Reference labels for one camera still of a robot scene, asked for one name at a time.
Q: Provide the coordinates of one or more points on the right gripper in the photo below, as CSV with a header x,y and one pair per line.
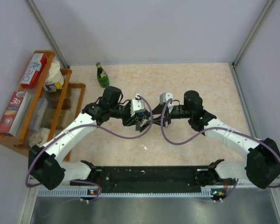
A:
x,y
159,110

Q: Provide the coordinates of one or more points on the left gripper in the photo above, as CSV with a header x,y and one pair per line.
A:
x,y
131,121

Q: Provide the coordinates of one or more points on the blue stapler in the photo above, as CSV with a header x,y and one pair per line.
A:
x,y
144,116

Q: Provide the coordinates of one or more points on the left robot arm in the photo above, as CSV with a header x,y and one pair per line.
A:
x,y
45,163

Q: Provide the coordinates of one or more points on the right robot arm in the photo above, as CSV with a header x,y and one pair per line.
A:
x,y
261,158

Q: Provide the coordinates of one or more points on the green glass bottle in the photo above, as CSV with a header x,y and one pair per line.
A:
x,y
102,76

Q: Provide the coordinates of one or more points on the brown block on shelf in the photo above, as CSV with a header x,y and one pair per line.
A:
x,y
66,104

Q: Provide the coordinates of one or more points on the white paper bag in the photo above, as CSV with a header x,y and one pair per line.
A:
x,y
54,80

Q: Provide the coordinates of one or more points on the white cloth roll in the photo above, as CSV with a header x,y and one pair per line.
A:
x,y
39,138

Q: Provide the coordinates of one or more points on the red white box upper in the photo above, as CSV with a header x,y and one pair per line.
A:
x,y
33,71

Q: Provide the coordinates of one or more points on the red white box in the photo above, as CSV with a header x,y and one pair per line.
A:
x,y
14,113
33,71

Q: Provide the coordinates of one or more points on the red white box lower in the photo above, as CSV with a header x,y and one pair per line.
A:
x,y
14,113

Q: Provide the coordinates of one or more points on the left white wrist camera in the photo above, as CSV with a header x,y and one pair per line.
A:
x,y
137,105

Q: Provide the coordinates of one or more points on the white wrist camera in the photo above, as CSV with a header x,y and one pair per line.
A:
x,y
164,97
137,105

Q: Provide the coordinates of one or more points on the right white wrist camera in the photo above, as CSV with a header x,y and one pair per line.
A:
x,y
164,97

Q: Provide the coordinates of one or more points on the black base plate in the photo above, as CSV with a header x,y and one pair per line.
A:
x,y
153,179

